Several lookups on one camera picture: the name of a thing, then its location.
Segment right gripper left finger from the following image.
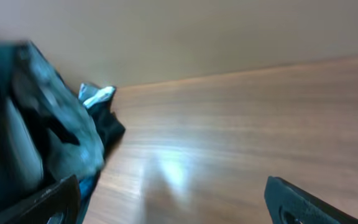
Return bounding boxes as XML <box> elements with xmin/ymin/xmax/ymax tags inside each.
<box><xmin>0</xmin><ymin>175</ymin><xmax>81</xmax><ymax>224</ymax></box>

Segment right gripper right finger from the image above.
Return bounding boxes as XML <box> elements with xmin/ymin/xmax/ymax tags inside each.
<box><xmin>264</xmin><ymin>176</ymin><xmax>358</xmax><ymax>224</ymax></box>

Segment black shorts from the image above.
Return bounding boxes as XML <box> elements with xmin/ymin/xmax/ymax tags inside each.
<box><xmin>0</xmin><ymin>42</ymin><xmax>104</xmax><ymax>211</ymax></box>

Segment dark blue garment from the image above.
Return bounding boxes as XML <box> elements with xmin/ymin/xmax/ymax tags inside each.
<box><xmin>76</xmin><ymin>171</ymin><xmax>101</xmax><ymax>224</ymax></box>

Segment black garment in pile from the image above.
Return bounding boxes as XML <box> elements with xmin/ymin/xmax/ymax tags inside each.
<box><xmin>84</xmin><ymin>95</ymin><xmax>126</xmax><ymax>159</ymax></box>

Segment light blue denim jeans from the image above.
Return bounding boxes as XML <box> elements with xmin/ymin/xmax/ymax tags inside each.
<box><xmin>78</xmin><ymin>83</ymin><xmax>116</xmax><ymax>109</ymax></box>

